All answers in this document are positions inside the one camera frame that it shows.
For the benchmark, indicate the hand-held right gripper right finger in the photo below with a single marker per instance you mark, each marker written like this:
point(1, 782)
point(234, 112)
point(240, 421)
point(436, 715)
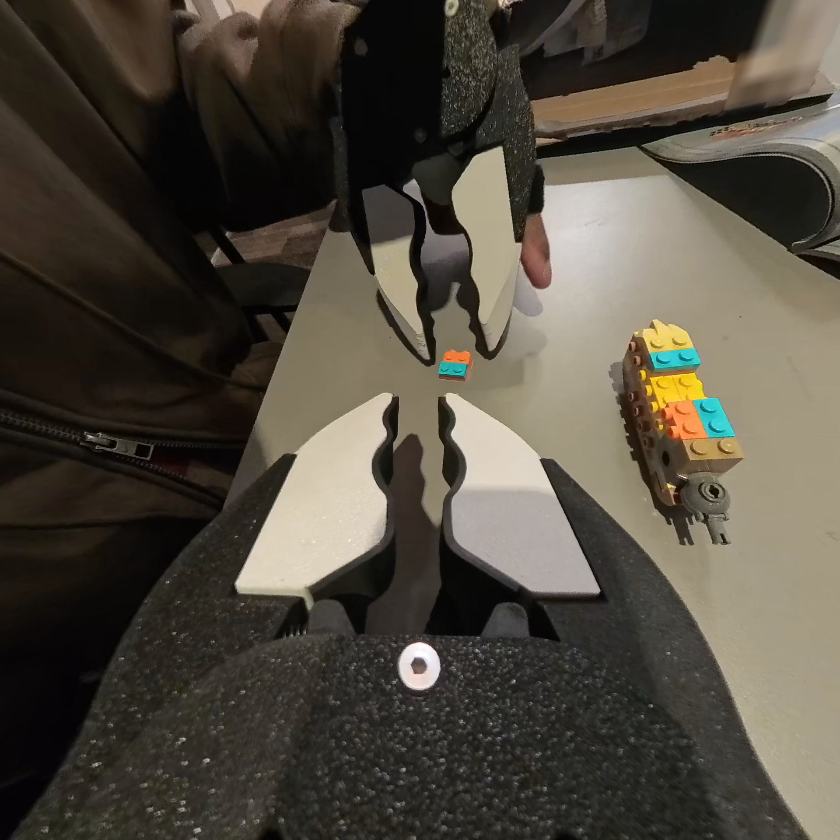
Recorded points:
point(518, 518)

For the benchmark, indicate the person's left hand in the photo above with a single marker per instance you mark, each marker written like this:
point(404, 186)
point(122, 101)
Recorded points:
point(537, 256)

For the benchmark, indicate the grey instruction booklet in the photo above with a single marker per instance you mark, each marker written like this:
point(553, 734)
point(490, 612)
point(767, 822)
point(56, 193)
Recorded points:
point(754, 157)

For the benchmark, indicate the white teal carton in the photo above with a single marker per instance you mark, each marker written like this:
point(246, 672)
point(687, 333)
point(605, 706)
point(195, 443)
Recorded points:
point(774, 59)

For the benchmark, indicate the orange toy brick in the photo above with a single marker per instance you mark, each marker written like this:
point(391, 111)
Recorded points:
point(456, 356)

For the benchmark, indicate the teal toy brick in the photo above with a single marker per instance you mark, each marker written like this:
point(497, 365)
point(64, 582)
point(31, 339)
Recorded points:
point(456, 371)

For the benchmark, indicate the grey desk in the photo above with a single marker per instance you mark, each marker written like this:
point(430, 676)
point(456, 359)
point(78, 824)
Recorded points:
point(590, 262)

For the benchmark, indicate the colourful toy brick assembly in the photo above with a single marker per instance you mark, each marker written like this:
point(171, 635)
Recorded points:
point(676, 394)

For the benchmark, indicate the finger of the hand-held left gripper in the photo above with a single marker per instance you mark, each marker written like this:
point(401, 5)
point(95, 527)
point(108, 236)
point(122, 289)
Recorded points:
point(390, 256)
point(492, 249)

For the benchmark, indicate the person's left forearm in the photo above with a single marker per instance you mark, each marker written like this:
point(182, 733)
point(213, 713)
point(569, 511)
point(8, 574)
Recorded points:
point(262, 98)

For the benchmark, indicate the cardboard box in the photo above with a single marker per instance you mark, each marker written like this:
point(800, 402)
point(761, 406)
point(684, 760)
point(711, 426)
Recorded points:
point(623, 98)

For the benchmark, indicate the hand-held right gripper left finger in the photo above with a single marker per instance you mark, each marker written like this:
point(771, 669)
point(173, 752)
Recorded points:
point(315, 518)

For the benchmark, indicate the person's dark jacket torso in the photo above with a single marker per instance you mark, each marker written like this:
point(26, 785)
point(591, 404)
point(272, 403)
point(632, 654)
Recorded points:
point(98, 328)

